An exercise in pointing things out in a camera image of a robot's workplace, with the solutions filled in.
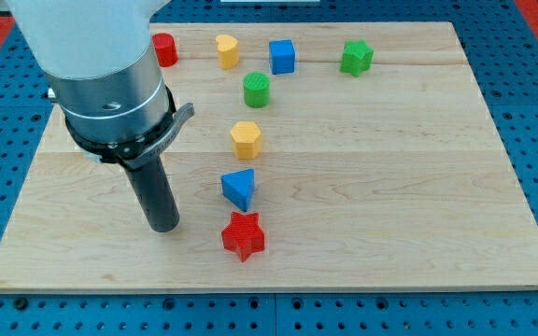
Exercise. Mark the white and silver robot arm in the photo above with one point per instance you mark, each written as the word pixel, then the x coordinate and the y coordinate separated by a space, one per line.
pixel 100 62

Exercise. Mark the red star block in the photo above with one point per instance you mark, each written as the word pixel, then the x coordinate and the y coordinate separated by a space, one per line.
pixel 244 235

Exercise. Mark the green star block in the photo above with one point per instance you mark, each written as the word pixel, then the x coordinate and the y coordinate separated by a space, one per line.
pixel 356 57

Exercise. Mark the blue triangle block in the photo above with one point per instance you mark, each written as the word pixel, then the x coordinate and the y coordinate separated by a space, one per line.
pixel 238 187

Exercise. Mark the yellow hexagon block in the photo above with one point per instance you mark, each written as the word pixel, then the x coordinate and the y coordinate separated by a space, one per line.
pixel 246 139

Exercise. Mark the wooden board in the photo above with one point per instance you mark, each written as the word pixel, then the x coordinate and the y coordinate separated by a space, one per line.
pixel 393 181

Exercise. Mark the green cylinder block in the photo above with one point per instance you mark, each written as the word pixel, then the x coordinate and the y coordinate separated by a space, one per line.
pixel 256 86

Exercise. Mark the blue cube block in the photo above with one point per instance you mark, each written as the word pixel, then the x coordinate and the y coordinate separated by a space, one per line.
pixel 282 56

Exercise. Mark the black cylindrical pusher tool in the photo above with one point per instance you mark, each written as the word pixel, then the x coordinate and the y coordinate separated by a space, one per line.
pixel 152 189

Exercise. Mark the yellow heart block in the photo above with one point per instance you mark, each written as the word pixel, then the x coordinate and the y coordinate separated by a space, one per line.
pixel 228 51

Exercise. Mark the red cylinder block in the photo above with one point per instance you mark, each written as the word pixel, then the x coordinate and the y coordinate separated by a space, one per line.
pixel 166 49

